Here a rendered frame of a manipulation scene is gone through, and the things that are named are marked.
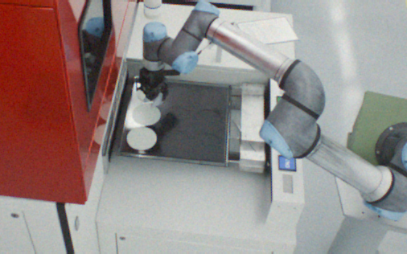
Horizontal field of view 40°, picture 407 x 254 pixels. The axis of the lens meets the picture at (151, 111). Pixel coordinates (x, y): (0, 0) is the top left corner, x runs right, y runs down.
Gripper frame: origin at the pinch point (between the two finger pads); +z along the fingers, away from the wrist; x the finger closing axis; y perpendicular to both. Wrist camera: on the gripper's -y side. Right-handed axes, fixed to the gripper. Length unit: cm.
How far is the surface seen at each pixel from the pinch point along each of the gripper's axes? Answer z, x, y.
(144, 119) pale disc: 1.3, 1.3, 8.1
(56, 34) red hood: -83, 31, 57
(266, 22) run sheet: -5, 4, -57
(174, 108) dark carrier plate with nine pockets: 1.4, 5.4, -3.1
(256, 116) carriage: 3.2, 27.4, -21.8
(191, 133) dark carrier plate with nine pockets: 1.2, 17.4, 1.4
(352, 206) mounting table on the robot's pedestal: 9, 71, -18
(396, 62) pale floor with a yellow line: 91, 23, -193
